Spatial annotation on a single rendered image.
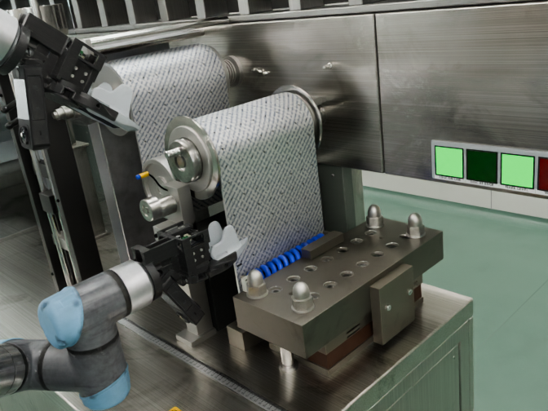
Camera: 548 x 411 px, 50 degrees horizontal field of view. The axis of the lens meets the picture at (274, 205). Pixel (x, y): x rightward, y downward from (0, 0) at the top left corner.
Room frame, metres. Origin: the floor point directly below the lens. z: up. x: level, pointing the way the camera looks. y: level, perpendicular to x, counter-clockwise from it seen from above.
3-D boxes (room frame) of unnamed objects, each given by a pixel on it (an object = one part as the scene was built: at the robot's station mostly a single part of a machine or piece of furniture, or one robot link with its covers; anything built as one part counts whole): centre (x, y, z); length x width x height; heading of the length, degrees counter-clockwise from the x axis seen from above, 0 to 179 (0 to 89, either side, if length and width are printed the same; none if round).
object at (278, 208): (1.02, 0.00, 1.11); 0.23 x 0.01 x 0.18; 132
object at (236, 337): (1.02, 0.00, 0.92); 0.28 x 0.04 x 0.04; 132
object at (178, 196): (0.98, 0.18, 1.05); 0.06 x 0.05 x 0.31; 132
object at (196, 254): (0.86, 0.17, 1.12); 0.12 x 0.08 x 0.09; 132
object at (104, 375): (0.76, 0.30, 1.01); 0.11 x 0.08 x 0.11; 75
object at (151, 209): (0.95, 0.21, 1.18); 0.04 x 0.02 x 0.04; 42
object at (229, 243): (0.92, 0.08, 1.11); 0.09 x 0.03 x 0.06; 131
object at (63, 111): (1.11, 0.36, 1.34); 0.06 x 0.03 x 0.03; 132
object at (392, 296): (0.90, -0.19, 0.97); 0.10 x 0.03 x 0.11; 132
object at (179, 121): (0.98, 0.13, 1.25); 0.15 x 0.01 x 0.15; 42
